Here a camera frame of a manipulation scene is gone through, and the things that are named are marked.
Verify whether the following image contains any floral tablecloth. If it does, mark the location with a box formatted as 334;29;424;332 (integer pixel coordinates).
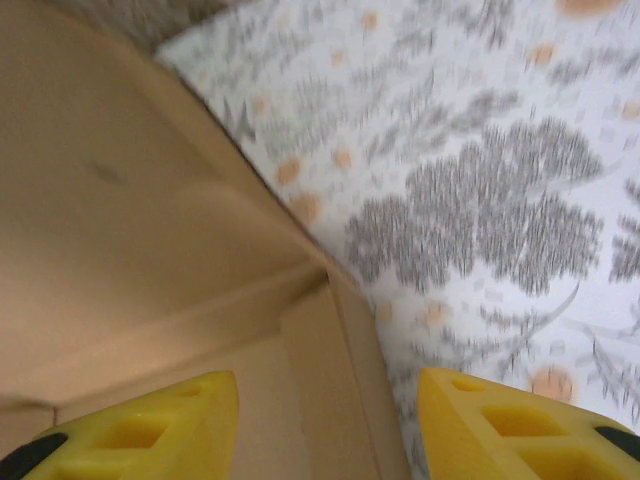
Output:
154;0;640;480

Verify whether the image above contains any brown cardboard paper box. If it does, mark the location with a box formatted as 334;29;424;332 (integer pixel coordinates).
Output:
0;0;414;480

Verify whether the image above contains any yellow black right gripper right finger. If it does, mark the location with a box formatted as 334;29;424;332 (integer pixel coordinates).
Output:
417;367;640;480

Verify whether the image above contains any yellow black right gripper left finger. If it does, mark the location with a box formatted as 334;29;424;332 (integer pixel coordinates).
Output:
0;369;244;480

